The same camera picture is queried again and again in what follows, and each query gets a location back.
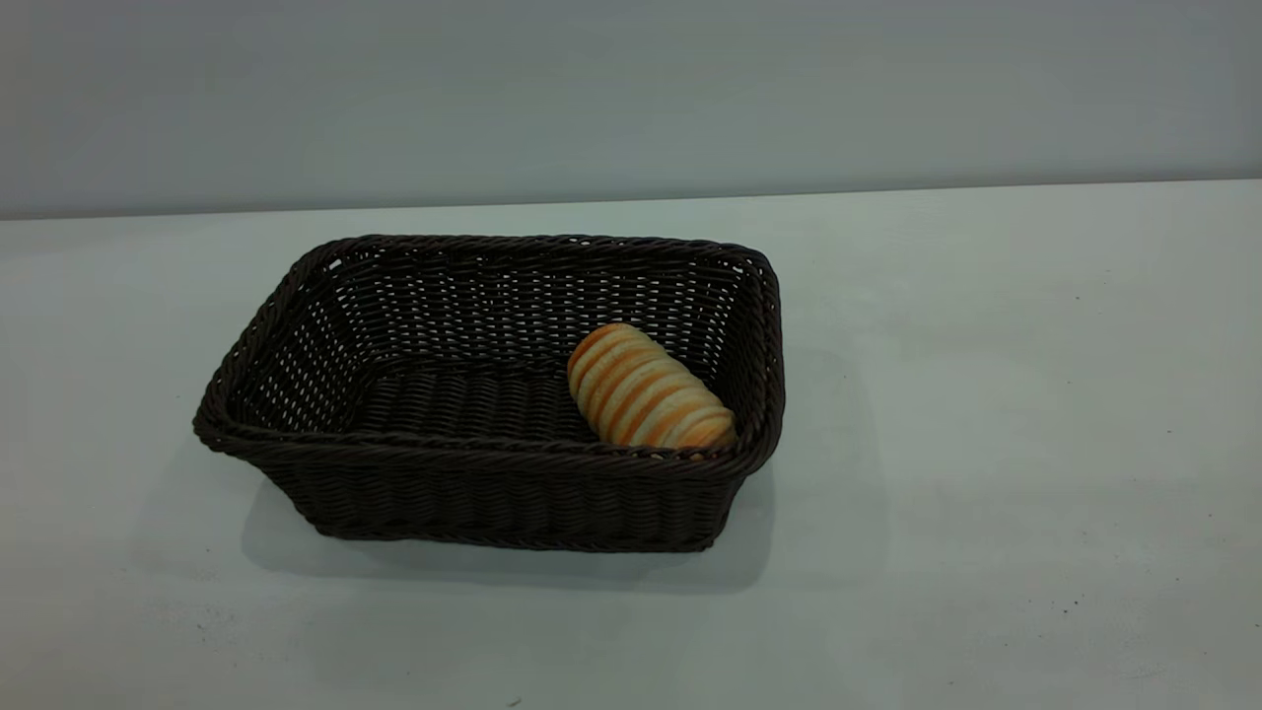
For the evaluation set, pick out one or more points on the striped orange bread roll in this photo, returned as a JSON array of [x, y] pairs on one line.
[[646, 394]]

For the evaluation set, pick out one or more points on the black woven rectangular basket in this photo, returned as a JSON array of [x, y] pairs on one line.
[[473, 503]]

